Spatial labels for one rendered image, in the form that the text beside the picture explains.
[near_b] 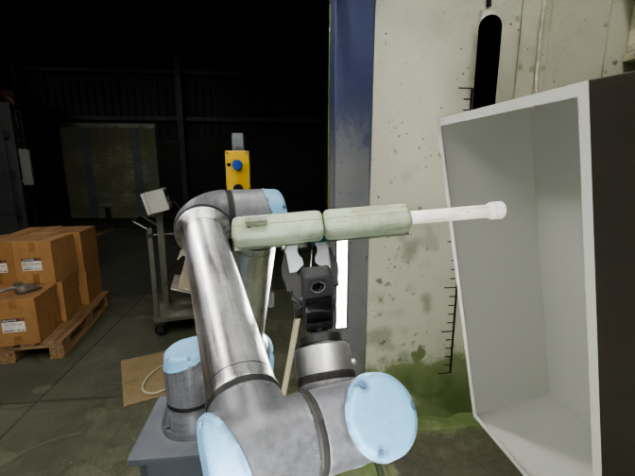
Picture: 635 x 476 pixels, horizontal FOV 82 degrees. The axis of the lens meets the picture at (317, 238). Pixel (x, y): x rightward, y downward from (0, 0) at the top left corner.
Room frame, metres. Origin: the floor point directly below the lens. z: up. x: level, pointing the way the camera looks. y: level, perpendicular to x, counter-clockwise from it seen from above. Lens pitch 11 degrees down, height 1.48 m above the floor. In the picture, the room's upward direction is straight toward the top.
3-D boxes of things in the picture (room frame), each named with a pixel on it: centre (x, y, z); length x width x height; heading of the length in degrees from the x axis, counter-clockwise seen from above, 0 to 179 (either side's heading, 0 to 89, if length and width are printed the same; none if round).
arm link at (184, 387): (1.09, 0.41, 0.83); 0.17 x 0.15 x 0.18; 113
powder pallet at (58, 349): (3.12, 2.50, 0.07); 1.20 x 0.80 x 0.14; 13
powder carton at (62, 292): (3.14, 2.37, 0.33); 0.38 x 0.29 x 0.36; 16
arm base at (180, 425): (1.08, 0.42, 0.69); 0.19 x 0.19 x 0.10
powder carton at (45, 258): (3.12, 2.37, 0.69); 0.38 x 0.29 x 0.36; 8
